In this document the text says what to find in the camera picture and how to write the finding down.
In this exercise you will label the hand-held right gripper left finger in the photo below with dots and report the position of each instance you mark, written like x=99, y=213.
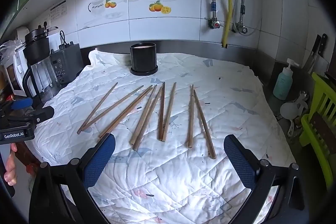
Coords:
x=99, y=158

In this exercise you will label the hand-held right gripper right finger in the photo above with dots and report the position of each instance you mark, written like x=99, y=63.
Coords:
x=239, y=161

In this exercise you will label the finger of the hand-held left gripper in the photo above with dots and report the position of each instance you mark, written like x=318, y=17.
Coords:
x=22, y=103
x=42, y=113

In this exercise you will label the black chopstick holder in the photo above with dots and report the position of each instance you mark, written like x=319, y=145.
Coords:
x=143, y=58

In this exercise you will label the person's left hand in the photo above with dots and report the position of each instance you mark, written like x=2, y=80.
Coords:
x=11, y=163

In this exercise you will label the black blender with glass jar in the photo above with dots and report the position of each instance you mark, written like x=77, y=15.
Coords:
x=39, y=74

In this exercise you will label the white microwave oven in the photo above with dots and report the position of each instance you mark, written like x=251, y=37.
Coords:
x=17, y=69

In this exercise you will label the clear plastic bag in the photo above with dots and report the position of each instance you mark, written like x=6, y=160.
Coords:
x=8, y=49

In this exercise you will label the black appliance with control panel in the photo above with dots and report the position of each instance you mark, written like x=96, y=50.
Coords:
x=69, y=61

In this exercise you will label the white quilted cloth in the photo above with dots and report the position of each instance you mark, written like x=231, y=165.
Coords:
x=157, y=174

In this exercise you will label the white plastic scoop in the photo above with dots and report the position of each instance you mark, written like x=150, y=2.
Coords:
x=287, y=109

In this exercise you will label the teal soap pump bottle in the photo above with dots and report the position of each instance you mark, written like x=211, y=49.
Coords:
x=283, y=83

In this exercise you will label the dark brown board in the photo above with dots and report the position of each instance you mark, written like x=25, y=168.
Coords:
x=321, y=125

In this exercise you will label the green plastic dish rack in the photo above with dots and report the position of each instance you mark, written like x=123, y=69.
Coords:
x=321, y=90

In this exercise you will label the metal water valve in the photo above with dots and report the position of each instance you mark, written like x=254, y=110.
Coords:
x=241, y=29

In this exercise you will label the metal valve with red knob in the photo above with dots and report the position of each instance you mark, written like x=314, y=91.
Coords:
x=215, y=24

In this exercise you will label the white wall label sticker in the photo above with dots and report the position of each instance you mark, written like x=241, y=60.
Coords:
x=59, y=10

